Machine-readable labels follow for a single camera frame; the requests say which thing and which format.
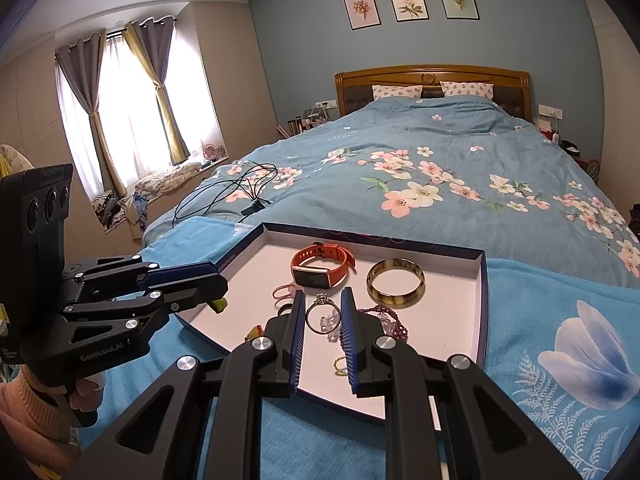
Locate clear crystal bead bracelet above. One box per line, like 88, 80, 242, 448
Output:
316, 309, 344, 344

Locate silver ring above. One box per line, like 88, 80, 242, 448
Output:
304, 291, 343, 336

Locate purple beaded bracelet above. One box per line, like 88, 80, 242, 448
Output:
359, 303, 410, 342

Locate orange smart watch band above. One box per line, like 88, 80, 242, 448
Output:
291, 242, 356, 290

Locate pink sleeve forearm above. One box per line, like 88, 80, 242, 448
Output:
1, 366, 80, 479

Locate navy white jewelry tray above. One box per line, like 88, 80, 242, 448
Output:
177, 221, 490, 424

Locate left hand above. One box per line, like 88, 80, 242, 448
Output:
68, 372, 105, 413

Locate crumpled clothes on sill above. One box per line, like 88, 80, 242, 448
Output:
134, 159, 202, 196

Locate light blue floral towel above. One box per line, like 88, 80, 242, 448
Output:
79, 219, 639, 479

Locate bedside clutter items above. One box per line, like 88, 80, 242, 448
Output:
277, 106, 335, 139

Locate blue floral duvet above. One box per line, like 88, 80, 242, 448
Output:
143, 96, 639, 288

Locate grey and yellow curtain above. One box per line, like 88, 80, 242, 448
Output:
122, 15, 190, 165

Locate wooden bed headboard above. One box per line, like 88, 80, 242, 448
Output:
334, 64, 533, 122

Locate left polka dot pillow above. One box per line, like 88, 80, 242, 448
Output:
372, 84, 423, 101

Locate polka dot pillow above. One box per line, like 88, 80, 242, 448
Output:
372, 84, 423, 101
440, 81, 494, 100

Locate right polka dot pillow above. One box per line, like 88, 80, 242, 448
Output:
440, 81, 494, 100

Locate pink flower framed picture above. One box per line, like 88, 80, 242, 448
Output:
343, 0, 381, 30

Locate white flower framed picture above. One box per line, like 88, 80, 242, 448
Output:
392, 0, 428, 22

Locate green leaf framed picture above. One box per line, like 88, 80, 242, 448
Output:
442, 0, 480, 20

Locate black cable bundle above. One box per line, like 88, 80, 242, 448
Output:
171, 160, 280, 229

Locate white wall socket left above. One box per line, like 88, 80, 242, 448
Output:
314, 100, 337, 110

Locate white wall socket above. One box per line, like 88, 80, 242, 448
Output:
314, 100, 337, 110
538, 104, 563, 120

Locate white wall socket right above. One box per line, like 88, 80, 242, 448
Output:
538, 104, 563, 120

